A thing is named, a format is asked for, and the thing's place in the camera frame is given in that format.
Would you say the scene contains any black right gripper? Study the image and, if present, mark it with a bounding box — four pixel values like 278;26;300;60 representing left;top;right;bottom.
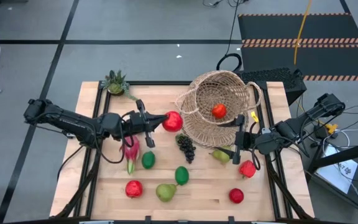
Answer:
214;114;262;166

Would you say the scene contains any large green lime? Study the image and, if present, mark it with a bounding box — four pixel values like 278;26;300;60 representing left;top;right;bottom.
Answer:
141;151;157;170
175;166;190;186

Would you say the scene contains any orange red tomato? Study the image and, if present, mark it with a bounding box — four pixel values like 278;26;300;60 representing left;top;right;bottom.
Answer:
211;103;228;120

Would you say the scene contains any red apple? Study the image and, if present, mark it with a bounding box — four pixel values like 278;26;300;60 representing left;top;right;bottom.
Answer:
162;111;184;133
125;180;144;198
228;188;245;205

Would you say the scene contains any black stand bar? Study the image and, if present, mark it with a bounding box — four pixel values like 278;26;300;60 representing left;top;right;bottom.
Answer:
308;139;358;175

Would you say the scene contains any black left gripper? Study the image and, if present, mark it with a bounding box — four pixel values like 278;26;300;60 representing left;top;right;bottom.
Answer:
119;99;170;149

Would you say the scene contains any woven wicker basket with handles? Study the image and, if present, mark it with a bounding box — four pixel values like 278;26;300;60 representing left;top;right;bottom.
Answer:
174;69;262;141

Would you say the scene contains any black aluminium table frame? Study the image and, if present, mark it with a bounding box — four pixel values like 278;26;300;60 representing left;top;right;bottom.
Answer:
51;80;315;224

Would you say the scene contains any yellow hanging cable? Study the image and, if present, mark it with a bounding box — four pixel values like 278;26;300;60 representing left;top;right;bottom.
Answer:
293;0;313;65

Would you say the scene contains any black coiled floor cable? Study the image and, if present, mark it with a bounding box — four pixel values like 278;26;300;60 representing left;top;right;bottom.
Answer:
215;0;244;73

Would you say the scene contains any red bell pepper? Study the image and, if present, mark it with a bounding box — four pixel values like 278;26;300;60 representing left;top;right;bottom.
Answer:
239;159;257;179

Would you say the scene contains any potted succulent plant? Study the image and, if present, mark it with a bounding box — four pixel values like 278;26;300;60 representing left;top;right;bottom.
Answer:
101;69;140;103

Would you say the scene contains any black hazard-striped floor mat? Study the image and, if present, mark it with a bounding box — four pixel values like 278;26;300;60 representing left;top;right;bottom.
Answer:
237;12;358;82

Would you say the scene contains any pink dragon fruit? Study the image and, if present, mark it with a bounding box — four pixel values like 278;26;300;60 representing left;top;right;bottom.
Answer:
121;135;141;175

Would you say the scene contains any white paper sheet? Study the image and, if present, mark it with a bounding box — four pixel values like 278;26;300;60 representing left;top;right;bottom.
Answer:
317;148;358;194

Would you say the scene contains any black computer case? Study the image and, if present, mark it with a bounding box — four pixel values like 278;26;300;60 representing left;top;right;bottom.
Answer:
239;67;308;106

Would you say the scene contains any green pear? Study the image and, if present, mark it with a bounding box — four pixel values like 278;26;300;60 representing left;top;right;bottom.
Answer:
155;183;178;203
209;145;233;165

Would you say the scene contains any dark grape bunch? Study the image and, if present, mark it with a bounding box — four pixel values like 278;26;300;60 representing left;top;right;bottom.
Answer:
175;133;197;165

